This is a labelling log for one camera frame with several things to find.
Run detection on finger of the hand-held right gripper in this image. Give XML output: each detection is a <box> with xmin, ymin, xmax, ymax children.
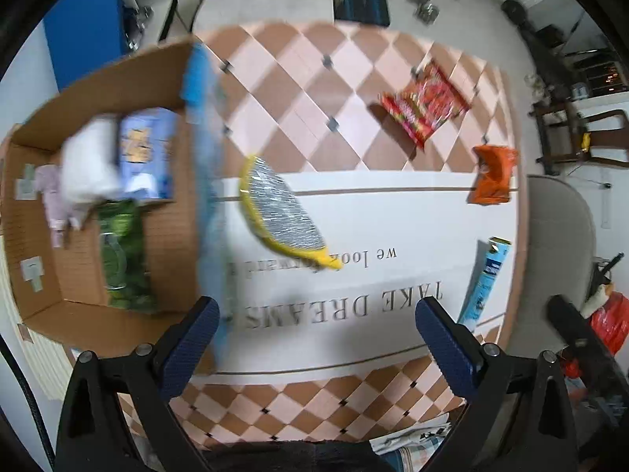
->
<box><xmin>547</xmin><ymin>294</ymin><xmax>629</xmax><ymax>431</ymax></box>

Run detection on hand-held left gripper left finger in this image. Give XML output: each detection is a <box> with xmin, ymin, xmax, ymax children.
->
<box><xmin>54</xmin><ymin>296</ymin><xmax>220</xmax><ymax>472</ymax></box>

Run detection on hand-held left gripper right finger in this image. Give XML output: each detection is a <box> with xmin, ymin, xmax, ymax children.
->
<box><xmin>415</xmin><ymin>297</ymin><xmax>581</xmax><ymax>472</ymax></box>

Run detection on brown cardboard box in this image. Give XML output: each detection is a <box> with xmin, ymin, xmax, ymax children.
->
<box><xmin>0</xmin><ymin>42</ymin><xmax>223</xmax><ymax>355</ymax></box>

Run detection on blue snack bag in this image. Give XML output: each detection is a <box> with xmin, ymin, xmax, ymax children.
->
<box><xmin>181</xmin><ymin>44</ymin><xmax>237</xmax><ymax>355</ymax></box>

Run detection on white soft tissue pack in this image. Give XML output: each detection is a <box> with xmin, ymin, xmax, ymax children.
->
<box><xmin>61</xmin><ymin>114</ymin><xmax>123</xmax><ymax>229</ymax></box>

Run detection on red plastic bag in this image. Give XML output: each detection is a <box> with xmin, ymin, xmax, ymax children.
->
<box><xmin>589</xmin><ymin>291</ymin><xmax>629</xmax><ymax>356</ymax></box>

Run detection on long light blue packet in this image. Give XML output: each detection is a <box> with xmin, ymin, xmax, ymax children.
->
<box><xmin>456</xmin><ymin>237</ymin><xmax>513</xmax><ymax>331</ymax></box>

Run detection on beige upholstered chair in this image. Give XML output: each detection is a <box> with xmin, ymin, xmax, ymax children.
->
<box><xmin>498</xmin><ymin>174</ymin><xmax>598</xmax><ymax>357</ymax></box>
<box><xmin>191</xmin><ymin>0</ymin><xmax>336</xmax><ymax>37</ymax></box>

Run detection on newspaper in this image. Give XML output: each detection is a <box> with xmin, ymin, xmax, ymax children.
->
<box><xmin>368</xmin><ymin>414</ymin><xmax>452</xmax><ymax>472</ymax></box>

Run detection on green snack packet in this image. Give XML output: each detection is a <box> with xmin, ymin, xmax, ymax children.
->
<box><xmin>97</xmin><ymin>199</ymin><xmax>161</xmax><ymax>313</ymax></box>

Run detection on white printed table mat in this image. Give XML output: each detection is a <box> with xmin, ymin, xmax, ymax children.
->
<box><xmin>197</xmin><ymin>171</ymin><xmax>522</xmax><ymax>385</ymax></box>

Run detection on yellow and silver snack packet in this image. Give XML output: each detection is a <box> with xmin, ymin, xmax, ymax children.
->
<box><xmin>239</xmin><ymin>154</ymin><xmax>344</xmax><ymax>271</ymax></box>

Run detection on orange snack packet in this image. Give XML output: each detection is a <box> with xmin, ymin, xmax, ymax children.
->
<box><xmin>467</xmin><ymin>144</ymin><xmax>520</xmax><ymax>206</ymax></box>

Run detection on blue and white snack packet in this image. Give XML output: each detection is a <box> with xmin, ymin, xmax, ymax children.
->
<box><xmin>117</xmin><ymin>107</ymin><xmax>178</xmax><ymax>202</ymax></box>

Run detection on pink plush toy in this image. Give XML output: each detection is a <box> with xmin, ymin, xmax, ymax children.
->
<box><xmin>35</xmin><ymin>164</ymin><xmax>74</xmax><ymax>247</ymax></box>

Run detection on dark wooden chair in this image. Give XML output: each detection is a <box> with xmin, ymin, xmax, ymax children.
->
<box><xmin>530</xmin><ymin>100</ymin><xmax>629</xmax><ymax>174</ymax></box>

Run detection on red snack packet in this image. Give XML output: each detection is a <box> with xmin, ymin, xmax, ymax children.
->
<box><xmin>378</xmin><ymin>60</ymin><xmax>471</xmax><ymax>151</ymax></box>

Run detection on checkered tablecloth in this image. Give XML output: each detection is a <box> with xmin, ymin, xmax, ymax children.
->
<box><xmin>118</xmin><ymin>22</ymin><xmax>532</xmax><ymax>450</ymax></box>

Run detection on blue board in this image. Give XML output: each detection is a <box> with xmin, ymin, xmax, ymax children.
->
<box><xmin>43</xmin><ymin>0</ymin><xmax>127</xmax><ymax>93</ymax></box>

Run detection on metal clips on floor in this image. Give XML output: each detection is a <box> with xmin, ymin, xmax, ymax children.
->
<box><xmin>407</xmin><ymin>0</ymin><xmax>441</xmax><ymax>24</ymax></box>

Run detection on black weight disc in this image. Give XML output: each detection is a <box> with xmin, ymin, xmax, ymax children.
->
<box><xmin>500</xmin><ymin>0</ymin><xmax>530</xmax><ymax>25</ymax></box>

